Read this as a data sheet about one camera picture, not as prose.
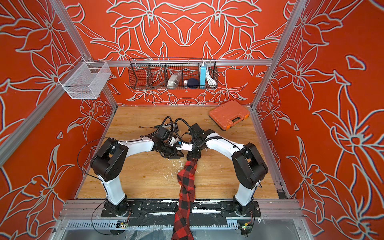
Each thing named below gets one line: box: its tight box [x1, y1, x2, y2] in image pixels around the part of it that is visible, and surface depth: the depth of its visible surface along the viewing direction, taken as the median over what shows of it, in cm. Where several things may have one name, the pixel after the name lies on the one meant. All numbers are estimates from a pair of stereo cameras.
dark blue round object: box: [187, 78, 200, 90], surface depth 97 cm
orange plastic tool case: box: [208, 99, 250, 131], surface depth 109 cm
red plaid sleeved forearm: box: [171, 158, 198, 240], surface depth 76 cm
